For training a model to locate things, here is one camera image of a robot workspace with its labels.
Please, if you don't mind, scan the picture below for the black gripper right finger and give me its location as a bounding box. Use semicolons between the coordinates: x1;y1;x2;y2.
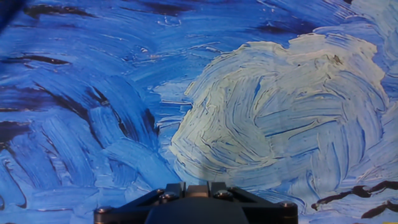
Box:
207;182;299;224

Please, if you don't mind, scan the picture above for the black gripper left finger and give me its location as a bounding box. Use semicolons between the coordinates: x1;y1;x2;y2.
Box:
93;182;187;224

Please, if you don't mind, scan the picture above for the Van Gogh wheatfield print cloth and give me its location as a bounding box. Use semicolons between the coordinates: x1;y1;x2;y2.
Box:
0;0;398;224

